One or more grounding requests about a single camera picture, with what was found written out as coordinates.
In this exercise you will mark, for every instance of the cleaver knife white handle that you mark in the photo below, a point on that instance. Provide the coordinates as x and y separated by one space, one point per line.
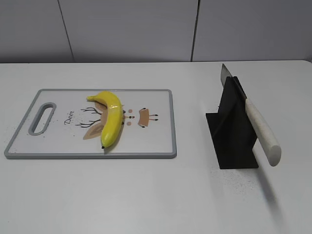
267 139

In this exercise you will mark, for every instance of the yellow plastic banana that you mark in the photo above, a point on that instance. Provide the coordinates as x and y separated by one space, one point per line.
114 119

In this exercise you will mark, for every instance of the black knife stand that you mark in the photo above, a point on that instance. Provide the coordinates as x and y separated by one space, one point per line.
232 133

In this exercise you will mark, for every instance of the white grey cutting board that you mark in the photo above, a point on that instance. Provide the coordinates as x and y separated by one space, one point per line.
63 124

